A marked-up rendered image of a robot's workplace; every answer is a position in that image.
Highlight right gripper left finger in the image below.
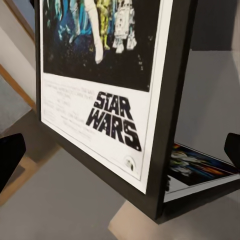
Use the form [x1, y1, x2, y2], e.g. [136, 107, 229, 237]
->
[0, 133, 26, 193]

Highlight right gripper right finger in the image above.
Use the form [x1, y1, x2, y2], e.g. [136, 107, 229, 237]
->
[224, 132, 240, 173]

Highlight poster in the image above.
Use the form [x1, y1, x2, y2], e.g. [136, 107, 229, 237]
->
[34, 0, 198, 220]

